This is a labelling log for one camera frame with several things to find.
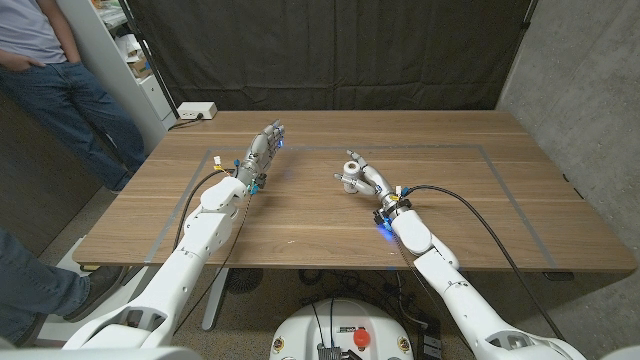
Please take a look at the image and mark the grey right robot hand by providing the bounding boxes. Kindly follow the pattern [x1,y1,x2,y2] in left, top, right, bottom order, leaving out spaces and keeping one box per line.
[333,149,414,224]

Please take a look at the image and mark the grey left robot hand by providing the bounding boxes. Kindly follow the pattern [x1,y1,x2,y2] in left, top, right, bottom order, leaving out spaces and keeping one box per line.
[234,118,286,196]

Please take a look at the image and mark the small white bottle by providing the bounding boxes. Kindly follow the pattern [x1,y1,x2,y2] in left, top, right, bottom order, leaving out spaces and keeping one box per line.
[342,159,362,195]

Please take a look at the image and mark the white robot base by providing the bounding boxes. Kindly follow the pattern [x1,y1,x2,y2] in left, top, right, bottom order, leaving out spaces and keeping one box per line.
[268,298,415,360]

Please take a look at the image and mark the white power socket box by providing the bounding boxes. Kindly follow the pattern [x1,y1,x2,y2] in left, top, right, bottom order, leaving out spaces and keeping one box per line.
[177,101,219,121]

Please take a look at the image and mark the black backdrop curtain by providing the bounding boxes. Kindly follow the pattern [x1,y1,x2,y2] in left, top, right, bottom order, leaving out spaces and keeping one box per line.
[124,0,534,112]

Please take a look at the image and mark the round black floor fan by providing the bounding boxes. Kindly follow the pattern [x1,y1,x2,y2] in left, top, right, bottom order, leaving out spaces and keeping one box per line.
[224,268,265,295]

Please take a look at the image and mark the black backdrop stand pole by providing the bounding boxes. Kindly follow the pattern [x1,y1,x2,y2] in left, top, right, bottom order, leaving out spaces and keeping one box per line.
[519,0,539,31]
[117,0,181,120]

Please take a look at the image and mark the brown cardboard box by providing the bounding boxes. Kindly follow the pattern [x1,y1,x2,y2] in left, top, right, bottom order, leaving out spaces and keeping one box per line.
[127,54,154,80]

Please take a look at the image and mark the grey table leg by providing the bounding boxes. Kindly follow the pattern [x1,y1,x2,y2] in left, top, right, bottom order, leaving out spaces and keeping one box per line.
[201,267,230,332]

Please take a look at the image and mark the black floor power strip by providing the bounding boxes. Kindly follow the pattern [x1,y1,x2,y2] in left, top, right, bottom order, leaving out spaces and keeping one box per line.
[417,319,444,360]

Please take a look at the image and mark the white crumpled papers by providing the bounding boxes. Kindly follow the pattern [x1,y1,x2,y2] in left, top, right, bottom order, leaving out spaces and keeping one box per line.
[113,33,144,64]

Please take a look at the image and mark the white shelf cabinet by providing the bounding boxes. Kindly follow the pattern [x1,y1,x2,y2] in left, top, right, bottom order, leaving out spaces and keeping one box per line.
[57,0,177,151]

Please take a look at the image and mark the person in grey t-shirt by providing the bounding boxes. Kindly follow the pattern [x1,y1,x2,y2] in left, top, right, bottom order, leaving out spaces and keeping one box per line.
[0,0,148,194]

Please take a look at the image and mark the white flat floor board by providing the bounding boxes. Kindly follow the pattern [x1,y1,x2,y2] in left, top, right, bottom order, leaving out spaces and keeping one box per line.
[37,235,156,346]

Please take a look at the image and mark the white robot torso shell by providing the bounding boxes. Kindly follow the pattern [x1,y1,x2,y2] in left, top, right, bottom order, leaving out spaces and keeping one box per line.
[0,327,640,360]

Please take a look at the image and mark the seated person in blue jeans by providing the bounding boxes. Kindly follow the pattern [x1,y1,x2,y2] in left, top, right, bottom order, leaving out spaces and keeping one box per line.
[0,224,126,346]

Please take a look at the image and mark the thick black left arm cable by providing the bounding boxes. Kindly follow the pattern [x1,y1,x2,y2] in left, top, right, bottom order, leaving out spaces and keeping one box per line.
[172,167,239,251]

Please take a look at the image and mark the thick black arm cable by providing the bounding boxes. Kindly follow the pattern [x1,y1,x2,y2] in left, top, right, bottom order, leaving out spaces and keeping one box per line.
[402,184,569,341]
[172,167,239,251]

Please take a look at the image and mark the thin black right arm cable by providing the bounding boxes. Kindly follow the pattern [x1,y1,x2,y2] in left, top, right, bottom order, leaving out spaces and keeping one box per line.
[392,234,476,354]

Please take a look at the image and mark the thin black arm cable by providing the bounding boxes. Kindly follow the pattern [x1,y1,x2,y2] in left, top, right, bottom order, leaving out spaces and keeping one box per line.
[392,234,476,354]
[174,192,254,334]

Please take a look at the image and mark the tangle of black floor cables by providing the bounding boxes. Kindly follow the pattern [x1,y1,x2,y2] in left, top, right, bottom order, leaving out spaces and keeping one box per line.
[298,269,426,326]

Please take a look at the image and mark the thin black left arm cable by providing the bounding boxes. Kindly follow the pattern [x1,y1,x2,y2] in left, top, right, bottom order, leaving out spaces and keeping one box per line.
[174,192,254,334]

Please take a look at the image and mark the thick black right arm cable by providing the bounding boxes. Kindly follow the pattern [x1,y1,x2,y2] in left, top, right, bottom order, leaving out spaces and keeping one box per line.
[402,184,569,341]

